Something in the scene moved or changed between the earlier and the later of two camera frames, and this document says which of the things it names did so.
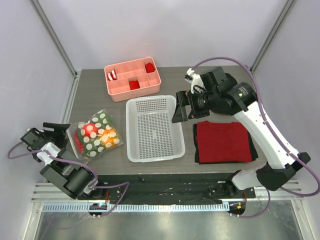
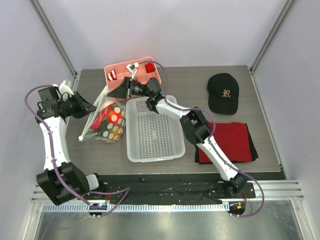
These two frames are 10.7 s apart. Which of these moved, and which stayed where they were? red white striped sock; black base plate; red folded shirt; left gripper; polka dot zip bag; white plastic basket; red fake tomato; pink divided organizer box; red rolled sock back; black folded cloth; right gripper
Moved: left gripper; red fake tomato; right gripper; polka dot zip bag
Stayed: black folded cloth; pink divided organizer box; white plastic basket; red white striped sock; red rolled sock back; red folded shirt; black base plate
